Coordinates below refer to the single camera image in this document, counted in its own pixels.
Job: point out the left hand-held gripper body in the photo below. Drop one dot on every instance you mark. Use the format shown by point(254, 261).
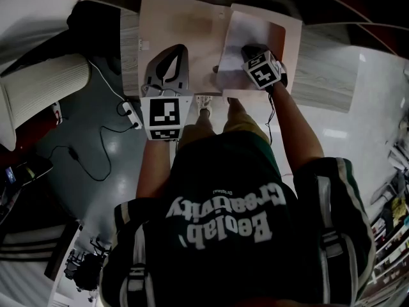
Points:
point(164, 114)

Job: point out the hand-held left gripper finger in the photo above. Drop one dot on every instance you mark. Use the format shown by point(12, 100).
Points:
point(158, 70)
point(182, 64)

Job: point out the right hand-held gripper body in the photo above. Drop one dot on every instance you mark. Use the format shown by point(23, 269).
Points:
point(262, 72)

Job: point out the white A4 paper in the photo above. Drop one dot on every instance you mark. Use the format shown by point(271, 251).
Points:
point(236, 34)

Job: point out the person's left forearm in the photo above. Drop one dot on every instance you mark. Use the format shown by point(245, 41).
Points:
point(155, 171)

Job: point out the person's right forearm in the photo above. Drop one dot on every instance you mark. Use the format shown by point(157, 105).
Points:
point(297, 133)

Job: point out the white power strip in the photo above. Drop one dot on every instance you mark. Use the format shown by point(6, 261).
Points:
point(132, 115)

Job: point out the person's left leg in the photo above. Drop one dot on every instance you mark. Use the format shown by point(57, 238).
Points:
point(203, 121)

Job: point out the person's leg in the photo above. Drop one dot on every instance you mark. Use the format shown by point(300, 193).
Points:
point(203, 121)
point(238, 109)

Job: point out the person's left white shoe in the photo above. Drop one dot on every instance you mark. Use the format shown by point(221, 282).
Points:
point(204, 104)

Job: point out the person's right leg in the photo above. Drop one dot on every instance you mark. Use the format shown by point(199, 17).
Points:
point(238, 109)

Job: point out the khaki shorts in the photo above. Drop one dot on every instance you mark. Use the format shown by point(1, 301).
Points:
point(243, 125)

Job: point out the black bag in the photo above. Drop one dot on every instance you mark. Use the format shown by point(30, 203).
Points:
point(92, 21)

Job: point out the wooden open shelf unit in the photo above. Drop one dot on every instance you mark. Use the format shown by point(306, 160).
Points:
point(319, 11)

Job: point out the red cylinder with white label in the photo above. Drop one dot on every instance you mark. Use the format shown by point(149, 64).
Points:
point(41, 126)

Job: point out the black device with green accent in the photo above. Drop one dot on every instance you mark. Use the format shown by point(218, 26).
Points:
point(35, 169)

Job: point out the dark green printed t-shirt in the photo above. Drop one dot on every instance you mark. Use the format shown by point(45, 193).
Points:
point(230, 267)

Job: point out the white cluttered side table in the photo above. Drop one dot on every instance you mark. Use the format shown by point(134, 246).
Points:
point(62, 267)

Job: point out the white shelf with colourful items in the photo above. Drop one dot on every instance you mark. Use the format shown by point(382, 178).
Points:
point(390, 235)

